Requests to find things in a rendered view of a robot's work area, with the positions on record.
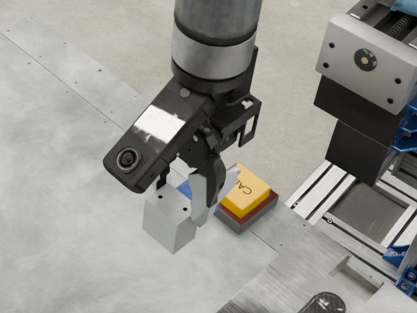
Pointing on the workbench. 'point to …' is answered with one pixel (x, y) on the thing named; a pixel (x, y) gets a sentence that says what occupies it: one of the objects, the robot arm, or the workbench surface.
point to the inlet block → (172, 215)
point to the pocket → (355, 279)
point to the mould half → (310, 282)
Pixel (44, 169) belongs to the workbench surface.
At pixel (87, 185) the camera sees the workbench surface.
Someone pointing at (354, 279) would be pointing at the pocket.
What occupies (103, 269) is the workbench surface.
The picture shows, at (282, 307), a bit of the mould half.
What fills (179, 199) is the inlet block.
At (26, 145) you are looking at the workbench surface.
